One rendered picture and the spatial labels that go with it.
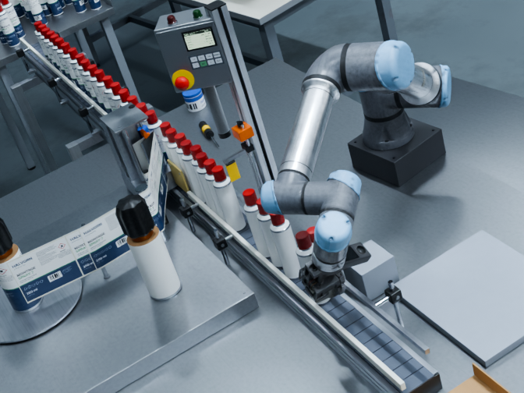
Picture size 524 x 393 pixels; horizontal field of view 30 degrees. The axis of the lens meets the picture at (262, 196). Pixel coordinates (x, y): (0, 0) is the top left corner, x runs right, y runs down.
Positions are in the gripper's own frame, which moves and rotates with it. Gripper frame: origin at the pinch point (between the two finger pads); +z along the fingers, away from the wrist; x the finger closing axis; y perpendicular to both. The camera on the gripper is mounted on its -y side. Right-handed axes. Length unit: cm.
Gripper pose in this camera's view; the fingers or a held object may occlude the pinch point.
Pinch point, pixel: (329, 291)
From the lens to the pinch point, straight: 233.9
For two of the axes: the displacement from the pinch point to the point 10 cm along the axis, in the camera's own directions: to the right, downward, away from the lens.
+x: 5.5, 7.3, -4.1
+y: -8.4, 4.7, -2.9
